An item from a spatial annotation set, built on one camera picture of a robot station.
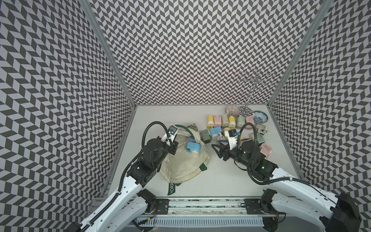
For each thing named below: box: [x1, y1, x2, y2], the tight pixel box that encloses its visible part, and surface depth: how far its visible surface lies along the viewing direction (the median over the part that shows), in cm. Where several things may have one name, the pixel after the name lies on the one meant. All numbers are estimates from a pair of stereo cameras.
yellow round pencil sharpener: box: [228, 115, 236, 129], surface depth 103 cm
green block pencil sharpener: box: [256, 132, 266, 144], surface depth 95 cm
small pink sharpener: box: [259, 143, 273, 160], surface depth 90 cm
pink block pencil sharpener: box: [244, 116, 255, 131], surface depth 101 cm
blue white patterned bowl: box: [252, 110, 269, 125], surface depth 110 cm
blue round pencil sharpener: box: [209, 126, 223, 138], surface depth 100 cm
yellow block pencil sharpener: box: [206, 115, 215, 130], surface depth 102 cm
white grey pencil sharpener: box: [257, 124, 271, 136], surface depth 101 cm
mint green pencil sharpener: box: [236, 115, 246, 130], surface depth 101 cm
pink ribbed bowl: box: [224, 104, 240, 117], surface depth 114 cm
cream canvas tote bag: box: [158, 123, 212, 196], surface depth 86 cm
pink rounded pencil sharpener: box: [214, 116, 222, 128], surface depth 101 cm
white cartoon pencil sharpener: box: [221, 115, 229, 128], surface depth 101 cm
